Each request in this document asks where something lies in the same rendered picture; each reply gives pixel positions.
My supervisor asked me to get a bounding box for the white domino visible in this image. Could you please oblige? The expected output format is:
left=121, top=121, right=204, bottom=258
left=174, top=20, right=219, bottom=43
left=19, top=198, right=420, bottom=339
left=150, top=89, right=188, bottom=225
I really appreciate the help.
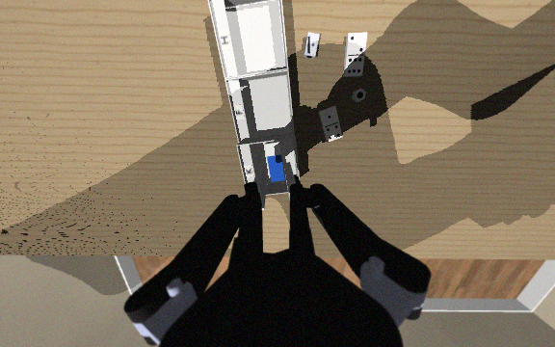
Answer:
left=319, top=106, right=342, bottom=143
left=343, top=32, right=367, bottom=77

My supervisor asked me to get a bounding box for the grey hex nut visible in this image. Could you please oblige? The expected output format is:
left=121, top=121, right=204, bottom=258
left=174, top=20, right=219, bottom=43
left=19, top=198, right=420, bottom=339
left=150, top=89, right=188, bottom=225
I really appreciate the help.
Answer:
left=352, top=89, right=366, bottom=102

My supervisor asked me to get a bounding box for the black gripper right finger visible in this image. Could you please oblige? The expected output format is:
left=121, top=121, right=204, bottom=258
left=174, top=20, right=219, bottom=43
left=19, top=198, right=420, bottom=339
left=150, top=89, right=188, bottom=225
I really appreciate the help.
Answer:
left=284, top=162, right=432, bottom=328

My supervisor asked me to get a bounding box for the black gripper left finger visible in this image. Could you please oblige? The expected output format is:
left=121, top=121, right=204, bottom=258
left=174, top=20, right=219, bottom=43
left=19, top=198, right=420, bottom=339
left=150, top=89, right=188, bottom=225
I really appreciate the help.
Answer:
left=123, top=166, right=267, bottom=346

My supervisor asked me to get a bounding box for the white three-compartment bin rack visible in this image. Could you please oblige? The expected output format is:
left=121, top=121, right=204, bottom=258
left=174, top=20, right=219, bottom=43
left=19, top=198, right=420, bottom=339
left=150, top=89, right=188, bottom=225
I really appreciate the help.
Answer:
left=208, top=0, right=300, bottom=196

